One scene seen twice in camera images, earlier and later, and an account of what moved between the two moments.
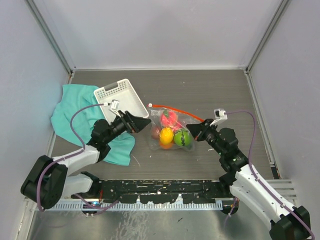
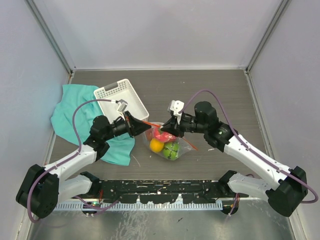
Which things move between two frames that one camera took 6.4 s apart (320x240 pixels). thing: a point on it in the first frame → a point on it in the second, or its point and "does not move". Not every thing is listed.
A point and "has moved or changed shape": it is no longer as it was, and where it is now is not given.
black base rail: (153, 191) does not move
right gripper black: (195, 129) → (172, 126)
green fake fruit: (183, 138) → (170, 150)
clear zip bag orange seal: (169, 128) has moved or changed shape
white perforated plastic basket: (123, 92) does not move
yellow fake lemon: (166, 135) → (156, 145)
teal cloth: (74, 96) does not move
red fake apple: (168, 118) → (162, 136)
